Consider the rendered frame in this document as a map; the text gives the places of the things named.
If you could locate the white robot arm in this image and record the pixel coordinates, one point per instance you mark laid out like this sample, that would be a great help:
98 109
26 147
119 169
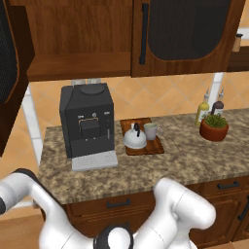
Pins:
176 210

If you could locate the pale grey-green mug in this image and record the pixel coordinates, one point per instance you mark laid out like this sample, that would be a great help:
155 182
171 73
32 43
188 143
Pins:
150 131

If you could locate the brown wooden tray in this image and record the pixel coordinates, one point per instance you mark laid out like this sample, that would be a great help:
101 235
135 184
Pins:
154 146

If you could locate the brown wooden base cabinet door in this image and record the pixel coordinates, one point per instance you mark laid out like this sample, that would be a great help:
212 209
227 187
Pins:
227 223
97 223

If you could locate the wooden cabinet door, dark mesh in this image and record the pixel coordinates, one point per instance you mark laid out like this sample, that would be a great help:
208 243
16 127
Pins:
9 64
188 32

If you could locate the black coffee machine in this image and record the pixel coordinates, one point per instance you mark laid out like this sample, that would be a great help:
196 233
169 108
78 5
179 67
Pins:
87 129

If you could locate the yellow oil bottle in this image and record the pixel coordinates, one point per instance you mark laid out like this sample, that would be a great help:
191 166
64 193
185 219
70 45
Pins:
202 113

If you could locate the brown wooden drawer front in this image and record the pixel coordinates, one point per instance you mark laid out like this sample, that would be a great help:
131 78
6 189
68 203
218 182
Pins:
142 201
210 187

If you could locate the plant in terracotta pot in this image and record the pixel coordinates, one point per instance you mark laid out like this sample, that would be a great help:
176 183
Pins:
213 131

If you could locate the dark vinegar bottle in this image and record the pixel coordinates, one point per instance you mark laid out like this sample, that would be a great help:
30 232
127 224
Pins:
218 105

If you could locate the tan jar with dark lid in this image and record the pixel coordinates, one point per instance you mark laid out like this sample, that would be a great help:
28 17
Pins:
237 42

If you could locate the brown wooden wall cabinet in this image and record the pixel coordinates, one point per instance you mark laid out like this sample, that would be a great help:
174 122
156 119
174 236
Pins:
78 39

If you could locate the dark wooden wall shelf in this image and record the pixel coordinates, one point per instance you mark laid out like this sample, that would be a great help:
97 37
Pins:
239 60

